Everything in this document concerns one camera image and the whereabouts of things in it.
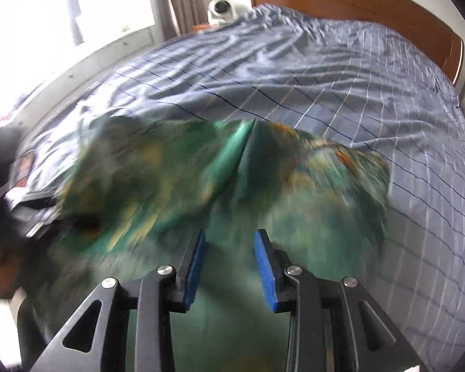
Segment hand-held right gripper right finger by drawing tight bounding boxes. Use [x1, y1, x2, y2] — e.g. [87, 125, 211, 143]
[253, 228, 431, 372]

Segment person's left hand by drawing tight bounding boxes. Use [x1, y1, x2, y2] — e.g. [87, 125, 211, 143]
[0, 242, 28, 301]

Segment window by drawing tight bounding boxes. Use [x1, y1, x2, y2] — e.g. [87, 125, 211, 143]
[0, 0, 157, 119]

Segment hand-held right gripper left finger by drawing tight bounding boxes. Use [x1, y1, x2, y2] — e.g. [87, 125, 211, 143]
[29, 228, 207, 372]

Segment green printed padded jacket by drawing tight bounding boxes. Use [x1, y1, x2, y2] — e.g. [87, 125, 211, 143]
[23, 115, 392, 372]

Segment beige curtain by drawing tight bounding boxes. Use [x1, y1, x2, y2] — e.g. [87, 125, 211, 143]
[154, 0, 204, 37]

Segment white round fan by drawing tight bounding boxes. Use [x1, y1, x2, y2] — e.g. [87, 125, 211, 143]
[207, 0, 239, 24]

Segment red printed packet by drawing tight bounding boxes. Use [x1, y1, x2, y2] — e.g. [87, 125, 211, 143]
[14, 152, 37, 190]

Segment blue checked duvet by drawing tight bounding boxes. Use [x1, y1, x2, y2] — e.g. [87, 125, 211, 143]
[7, 4, 465, 365]

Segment wooden headboard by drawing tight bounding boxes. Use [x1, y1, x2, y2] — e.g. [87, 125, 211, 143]
[251, 0, 465, 86]

